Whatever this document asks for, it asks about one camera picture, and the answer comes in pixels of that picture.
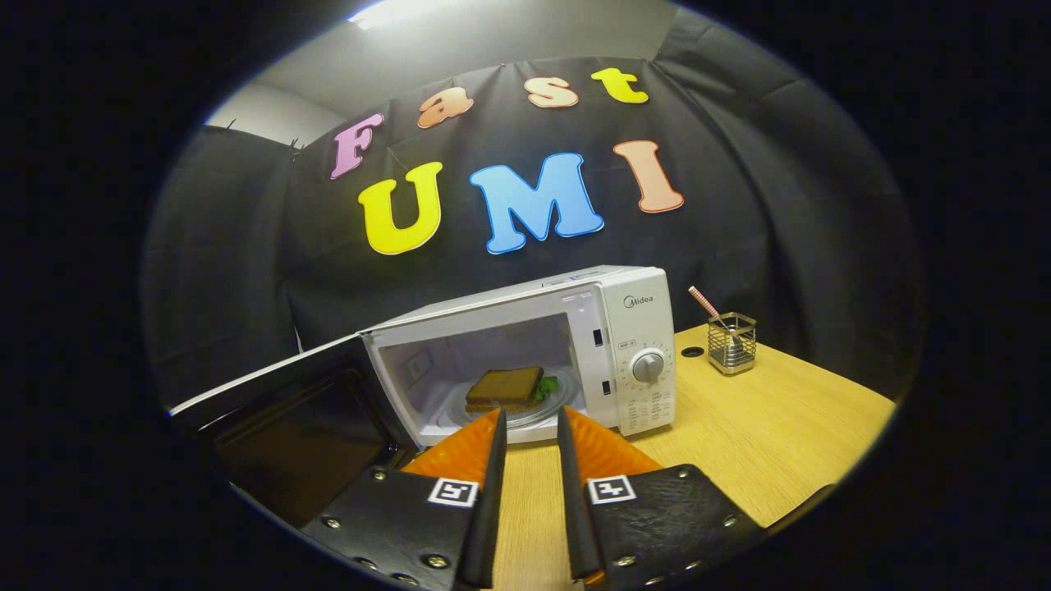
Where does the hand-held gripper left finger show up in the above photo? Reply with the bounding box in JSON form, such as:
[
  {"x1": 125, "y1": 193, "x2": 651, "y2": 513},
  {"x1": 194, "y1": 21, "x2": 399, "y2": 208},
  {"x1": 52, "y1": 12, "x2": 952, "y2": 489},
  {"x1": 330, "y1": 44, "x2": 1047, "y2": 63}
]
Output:
[{"x1": 300, "y1": 408, "x2": 508, "y2": 591}]

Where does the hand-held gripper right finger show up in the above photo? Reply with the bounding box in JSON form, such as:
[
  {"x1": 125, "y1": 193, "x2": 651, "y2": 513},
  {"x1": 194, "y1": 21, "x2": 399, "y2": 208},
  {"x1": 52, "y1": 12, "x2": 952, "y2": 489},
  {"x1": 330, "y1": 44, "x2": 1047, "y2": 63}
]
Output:
[{"x1": 556, "y1": 406, "x2": 769, "y2": 591}]

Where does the brown bread lettuce sandwich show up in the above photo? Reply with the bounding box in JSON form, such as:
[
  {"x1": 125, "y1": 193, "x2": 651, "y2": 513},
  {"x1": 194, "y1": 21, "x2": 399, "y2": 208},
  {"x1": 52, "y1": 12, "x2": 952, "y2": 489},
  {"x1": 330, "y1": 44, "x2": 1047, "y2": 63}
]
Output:
[{"x1": 465, "y1": 366, "x2": 561, "y2": 415}]

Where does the white microwave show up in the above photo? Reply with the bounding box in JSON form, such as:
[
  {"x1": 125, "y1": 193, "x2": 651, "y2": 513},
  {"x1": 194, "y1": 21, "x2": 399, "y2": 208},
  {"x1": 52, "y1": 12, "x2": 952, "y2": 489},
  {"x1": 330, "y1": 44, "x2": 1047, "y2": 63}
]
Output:
[{"x1": 168, "y1": 265, "x2": 678, "y2": 530}]

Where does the glass microwave turntable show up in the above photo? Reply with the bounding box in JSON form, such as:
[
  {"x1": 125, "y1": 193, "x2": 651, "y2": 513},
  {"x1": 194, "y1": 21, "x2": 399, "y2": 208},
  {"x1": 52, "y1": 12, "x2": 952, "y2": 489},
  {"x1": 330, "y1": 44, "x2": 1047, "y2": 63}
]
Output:
[{"x1": 443, "y1": 373, "x2": 580, "y2": 429}]

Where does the metal mesh holder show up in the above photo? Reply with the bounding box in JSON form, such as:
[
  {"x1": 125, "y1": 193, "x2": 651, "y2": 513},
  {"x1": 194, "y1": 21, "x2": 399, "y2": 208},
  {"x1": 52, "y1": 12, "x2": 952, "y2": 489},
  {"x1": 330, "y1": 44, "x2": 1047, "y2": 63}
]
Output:
[{"x1": 707, "y1": 312, "x2": 758, "y2": 376}]

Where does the black backdrop cloth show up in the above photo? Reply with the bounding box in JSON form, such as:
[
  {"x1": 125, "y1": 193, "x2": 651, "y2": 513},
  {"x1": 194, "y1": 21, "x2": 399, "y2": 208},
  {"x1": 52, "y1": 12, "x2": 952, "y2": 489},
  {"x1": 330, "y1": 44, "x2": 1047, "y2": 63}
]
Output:
[{"x1": 140, "y1": 16, "x2": 925, "y2": 411}]

